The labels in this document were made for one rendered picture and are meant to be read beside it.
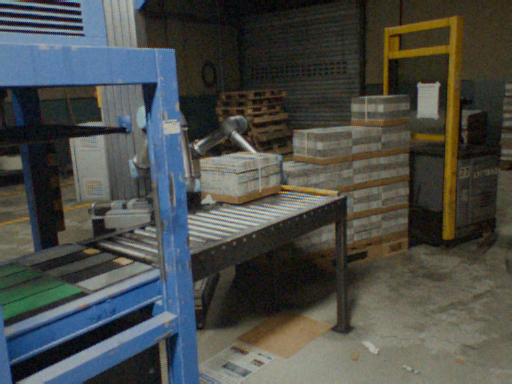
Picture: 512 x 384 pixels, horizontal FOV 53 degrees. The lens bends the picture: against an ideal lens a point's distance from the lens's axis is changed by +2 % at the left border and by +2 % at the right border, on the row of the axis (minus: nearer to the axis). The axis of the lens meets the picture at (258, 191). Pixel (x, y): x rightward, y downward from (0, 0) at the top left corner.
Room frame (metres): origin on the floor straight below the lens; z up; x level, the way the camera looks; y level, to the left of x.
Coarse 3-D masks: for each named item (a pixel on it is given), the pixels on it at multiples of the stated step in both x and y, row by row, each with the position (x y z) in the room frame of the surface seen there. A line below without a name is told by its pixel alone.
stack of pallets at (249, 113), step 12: (240, 96) 10.23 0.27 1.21; (252, 96) 10.01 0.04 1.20; (264, 96) 10.36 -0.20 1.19; (276, 96) 10.59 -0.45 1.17; (216, 108) 10.34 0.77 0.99; (228, 108) 10.20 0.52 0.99; (240, 108) 10.02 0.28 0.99; (252, 108) 10.60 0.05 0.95; (264, 108) 10.38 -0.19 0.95; (276, 108) 10.78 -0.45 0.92; (264, 132) 10.89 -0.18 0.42; (228, 144) 10.23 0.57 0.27
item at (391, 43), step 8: (384, 40) 4.68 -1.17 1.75; (392, 40) 4.71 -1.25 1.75; (384, 48) 4.68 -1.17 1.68; (392, 48) 4.71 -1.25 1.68; (384, 56) 4.68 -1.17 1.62; (384, 64) 4.68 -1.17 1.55; (392, 64) 4.69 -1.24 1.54; (384, 72) 4.68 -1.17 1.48; (392, 72) 4.68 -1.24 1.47; (384, 80) 4.68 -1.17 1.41; (392, 80) 4.68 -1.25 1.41; (384, 88) 4.68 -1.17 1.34; (392, 88) 4.68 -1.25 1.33
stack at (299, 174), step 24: (288, 168) 3.62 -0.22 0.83; (312, 168) 3.61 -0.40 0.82; (336, 168) 3.72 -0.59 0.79; (360, 168) 3.84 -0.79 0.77; (288, 192) 3.50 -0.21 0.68; (360, 192) 3.83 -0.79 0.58; (312, 240) 3.61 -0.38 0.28; (360, 240) 3.83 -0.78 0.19; (240, 264) 3.60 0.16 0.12; (312, 264) 3.76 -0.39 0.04; (264, 288) 3.38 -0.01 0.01
